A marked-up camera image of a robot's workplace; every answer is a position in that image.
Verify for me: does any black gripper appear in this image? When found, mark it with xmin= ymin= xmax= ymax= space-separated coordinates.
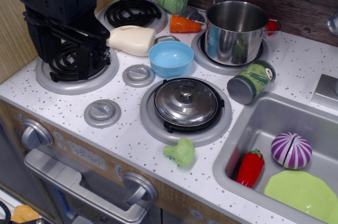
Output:
xmin=20 ymin=0 xmax=110 ymax=80

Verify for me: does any steel pot lid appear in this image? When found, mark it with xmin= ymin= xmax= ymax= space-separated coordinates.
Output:
xmin=154 ymin=78 xmax=222 ymax=127

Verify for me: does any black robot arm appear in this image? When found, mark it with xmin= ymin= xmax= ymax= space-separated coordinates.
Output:
xmin=20 ymin=0 xmax=110 ymax=82

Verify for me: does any stainless steel pot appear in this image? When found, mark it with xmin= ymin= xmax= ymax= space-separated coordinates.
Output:
xmin=204 ymin=1 xmax=270 ymax=66

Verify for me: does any front left black burner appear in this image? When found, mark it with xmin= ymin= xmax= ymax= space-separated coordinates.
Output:
xmin=35 ymin=42 xmax=119 ymax=95

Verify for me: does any black burner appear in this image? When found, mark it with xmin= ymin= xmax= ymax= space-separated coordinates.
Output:
xmin=139 ymin=80 xmax=232 ymax=147
xmin=97 ymin=0 xmax=168 ymax=33
xmin=35 ymin=42 xmax=119 ymax=95

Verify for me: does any cream toy bottle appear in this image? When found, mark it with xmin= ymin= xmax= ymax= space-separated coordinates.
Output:
xmin=107 ymin=25 xmax=156 ymax=57

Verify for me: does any grey stovetop knob front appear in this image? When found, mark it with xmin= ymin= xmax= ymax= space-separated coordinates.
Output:
xmin=84 ymin=99 xmax=121 ymax=128

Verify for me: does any grey stovetop knob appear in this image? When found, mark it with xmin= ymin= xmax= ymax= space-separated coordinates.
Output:
xmin=123 ymin=64 xmax=155 ymax=88
xmin=180 ymin=8 xmax=206 ymax=24
xmin=154 ymin=35 xmax=180 ymax=45
xmin=84 ymin=99 xmax=121 ymax=128

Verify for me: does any grey stovetop knob middle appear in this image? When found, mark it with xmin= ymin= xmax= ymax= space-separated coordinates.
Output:
xmin=123 ymin=64 xmax=155 ymax=88

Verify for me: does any back left black burner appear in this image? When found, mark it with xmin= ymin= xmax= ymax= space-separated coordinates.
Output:
xmin=97 ymin=0 xmax=168 ymax=33

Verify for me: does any left oven dial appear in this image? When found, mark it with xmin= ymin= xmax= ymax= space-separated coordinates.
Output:
xmin=22 ymin=119 xmax=54 ymax=150

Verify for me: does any oven dial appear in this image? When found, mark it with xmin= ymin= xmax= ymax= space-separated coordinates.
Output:
xmin=22 ymin=119 xmax=54 ymax=150
xmin=122 ymin=171 xmax=158 ymax=206

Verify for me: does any grey stovetop knob rear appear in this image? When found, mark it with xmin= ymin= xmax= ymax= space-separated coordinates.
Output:
xmin=154 ymin=35 xmax=180 ymax=45

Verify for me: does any light blue plastic bowl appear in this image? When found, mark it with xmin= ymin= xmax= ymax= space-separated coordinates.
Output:
xmin=148 ymin=41 xmax=194 ymax=78

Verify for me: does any orange toy carrot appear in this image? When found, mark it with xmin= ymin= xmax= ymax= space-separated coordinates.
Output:
xmin=170 ymin=15 xmax=202 ymax=33

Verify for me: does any green toy cabbage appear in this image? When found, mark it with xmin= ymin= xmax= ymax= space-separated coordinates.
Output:
xmin=156 ymin=0 xmax=189 ymax=14

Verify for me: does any oven clock display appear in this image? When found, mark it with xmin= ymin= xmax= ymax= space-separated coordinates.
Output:
xmin=67 ymin=141 xmax=106 ymax=170

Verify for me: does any grey stovetop knob back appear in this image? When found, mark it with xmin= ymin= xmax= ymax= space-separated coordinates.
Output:
xmin=180 ymin=8 xmax=206 ymax=24

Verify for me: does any front right black burner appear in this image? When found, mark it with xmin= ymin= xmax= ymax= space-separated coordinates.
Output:
xmin=139 ymin=80 xmax=232 ymax=147

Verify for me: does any green toy broccoli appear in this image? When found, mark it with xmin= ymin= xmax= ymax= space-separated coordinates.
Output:
xmin=163 ymin=138 xmax=195 ymax=167

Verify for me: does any right oven dial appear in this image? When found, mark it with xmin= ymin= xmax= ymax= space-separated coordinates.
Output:
xmin=122 ymin=171 xmax=158 ymax=206

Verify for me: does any orange yellow object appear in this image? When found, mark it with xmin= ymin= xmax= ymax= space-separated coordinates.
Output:
xmin=11 ymin=205 xmax=40 ymax=223

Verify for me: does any green peas can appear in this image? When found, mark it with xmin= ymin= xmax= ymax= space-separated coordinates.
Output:
xmin=227 ymin=60 xmax=276 ymax=105

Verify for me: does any red toy cup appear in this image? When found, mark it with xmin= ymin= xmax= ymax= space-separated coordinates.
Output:
xmin=265 ymin=18 xmax=280 ymax=36

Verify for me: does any red toy pepper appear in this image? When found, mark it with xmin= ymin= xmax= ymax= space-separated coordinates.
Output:
xmin=236 ymin=149 xmax=265 ymax=188

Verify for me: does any silver sink basin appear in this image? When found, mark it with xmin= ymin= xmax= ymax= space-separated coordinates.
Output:
xmin=213 ymin=92 xmax=337 ymax=223

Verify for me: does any purple toy onion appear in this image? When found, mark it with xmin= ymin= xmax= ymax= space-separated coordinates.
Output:
xmin=270 ymin=132 xmax=312 ymax=170

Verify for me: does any silver faucet base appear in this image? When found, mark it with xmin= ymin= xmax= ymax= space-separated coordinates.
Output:
xmin=312 ymin=74 xmax=337 ymax=110

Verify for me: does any chrome faucet spout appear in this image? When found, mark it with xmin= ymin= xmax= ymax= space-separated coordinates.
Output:
xmin=327 ymin=11 xmax=338 ymax=35

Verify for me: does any light green plate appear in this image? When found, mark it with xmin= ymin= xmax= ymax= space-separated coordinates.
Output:
xmin=264 ymin=170 xmax=337 ymax=223

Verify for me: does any silver oven door handle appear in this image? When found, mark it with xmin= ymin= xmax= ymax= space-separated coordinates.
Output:
xmin=24 ymin=149 xmax=147 ymax=223

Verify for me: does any back right burner ring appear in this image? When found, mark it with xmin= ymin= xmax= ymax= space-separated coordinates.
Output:
xmin=190 ymin=30 xmax=269 ymax=76

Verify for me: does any black cable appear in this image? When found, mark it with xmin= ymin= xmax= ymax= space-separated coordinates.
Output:
xmin=0 ymin=200 xmax=11 ymax=224

